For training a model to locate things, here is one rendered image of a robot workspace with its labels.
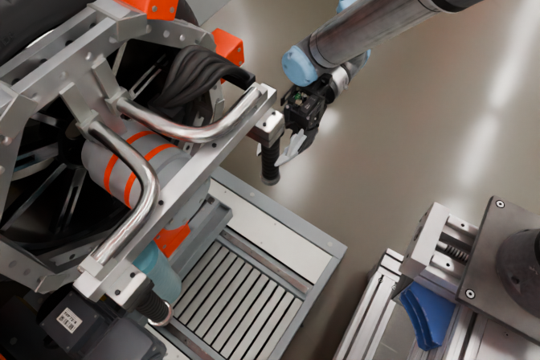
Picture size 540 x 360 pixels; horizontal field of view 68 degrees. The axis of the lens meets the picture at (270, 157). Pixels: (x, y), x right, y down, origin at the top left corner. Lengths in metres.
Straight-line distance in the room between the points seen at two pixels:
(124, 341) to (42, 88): 0.73
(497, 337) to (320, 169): 1.07
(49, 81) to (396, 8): 0.46
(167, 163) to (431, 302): 0.57
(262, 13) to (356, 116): 0.87
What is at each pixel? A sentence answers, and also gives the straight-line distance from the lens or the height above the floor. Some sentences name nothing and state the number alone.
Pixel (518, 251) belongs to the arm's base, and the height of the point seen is 0.87.
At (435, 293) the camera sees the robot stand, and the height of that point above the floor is 0.68.
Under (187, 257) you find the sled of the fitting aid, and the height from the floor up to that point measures 0.15.
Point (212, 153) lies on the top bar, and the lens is 0.62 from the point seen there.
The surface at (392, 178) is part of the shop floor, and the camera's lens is 1.79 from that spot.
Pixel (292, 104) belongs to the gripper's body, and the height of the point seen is 0.89.
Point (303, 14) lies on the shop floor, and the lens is 2.42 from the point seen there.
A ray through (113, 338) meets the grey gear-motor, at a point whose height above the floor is 0.41.
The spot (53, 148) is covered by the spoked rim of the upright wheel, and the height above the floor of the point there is 0.89.
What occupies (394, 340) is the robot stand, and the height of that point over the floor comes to 0.21.
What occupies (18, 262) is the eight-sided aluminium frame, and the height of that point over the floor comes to 0.86.
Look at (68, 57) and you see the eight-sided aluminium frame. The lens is 0.61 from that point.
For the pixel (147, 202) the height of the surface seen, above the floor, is 1.01.
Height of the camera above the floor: 1.50
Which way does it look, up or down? 58 degrees down
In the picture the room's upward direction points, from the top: straight up
